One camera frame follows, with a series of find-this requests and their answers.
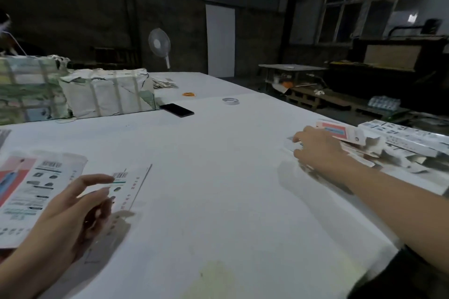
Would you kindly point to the pile of cartons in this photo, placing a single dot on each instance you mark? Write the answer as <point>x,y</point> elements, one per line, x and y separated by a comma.
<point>35,197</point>

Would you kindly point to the dark wooden chair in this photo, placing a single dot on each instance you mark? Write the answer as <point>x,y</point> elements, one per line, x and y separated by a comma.
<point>112,57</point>

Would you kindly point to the green printed wrapped bundle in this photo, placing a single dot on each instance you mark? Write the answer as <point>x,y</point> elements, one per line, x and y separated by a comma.
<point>31,88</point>

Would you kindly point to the black smartphone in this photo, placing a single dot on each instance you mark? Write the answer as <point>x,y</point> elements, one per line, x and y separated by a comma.
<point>177,110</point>

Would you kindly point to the person's right hand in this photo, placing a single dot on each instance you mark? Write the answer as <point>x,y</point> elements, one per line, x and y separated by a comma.
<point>323,155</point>

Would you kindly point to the cluttered side table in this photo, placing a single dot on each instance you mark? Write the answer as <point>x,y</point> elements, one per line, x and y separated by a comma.
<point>291,69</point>

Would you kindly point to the large paned window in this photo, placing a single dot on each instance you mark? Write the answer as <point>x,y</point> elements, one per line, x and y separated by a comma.
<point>372,4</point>

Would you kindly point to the white tape roll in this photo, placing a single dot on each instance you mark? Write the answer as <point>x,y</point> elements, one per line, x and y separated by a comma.
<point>224,101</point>

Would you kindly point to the dark workshop machine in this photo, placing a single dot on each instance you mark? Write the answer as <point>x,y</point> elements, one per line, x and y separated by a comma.
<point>400,64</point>

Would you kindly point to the white standing fan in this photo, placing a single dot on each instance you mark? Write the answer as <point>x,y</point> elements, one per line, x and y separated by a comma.
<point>159,41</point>

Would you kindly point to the person's left hand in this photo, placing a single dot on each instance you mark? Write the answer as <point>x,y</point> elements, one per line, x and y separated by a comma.
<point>56,239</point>

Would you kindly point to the small orange tape roll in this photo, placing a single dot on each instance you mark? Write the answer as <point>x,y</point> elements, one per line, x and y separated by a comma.
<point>189,93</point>

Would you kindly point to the small white paper stack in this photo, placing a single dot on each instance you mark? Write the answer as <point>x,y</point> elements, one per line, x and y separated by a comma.
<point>165,83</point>

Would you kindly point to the person's right forearm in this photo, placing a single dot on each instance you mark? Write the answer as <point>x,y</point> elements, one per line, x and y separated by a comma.
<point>400,204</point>

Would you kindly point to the white board panel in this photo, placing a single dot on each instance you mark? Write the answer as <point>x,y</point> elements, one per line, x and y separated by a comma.
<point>220,41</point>

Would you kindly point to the pack of clear bottles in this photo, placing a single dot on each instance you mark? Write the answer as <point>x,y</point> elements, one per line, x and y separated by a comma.
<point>384,103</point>

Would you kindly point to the low wooden pallets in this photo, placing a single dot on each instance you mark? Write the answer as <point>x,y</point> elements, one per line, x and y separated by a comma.
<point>323,97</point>

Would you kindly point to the stack of finished cartons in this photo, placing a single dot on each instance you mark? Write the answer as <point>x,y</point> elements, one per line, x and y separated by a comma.
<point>410,144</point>

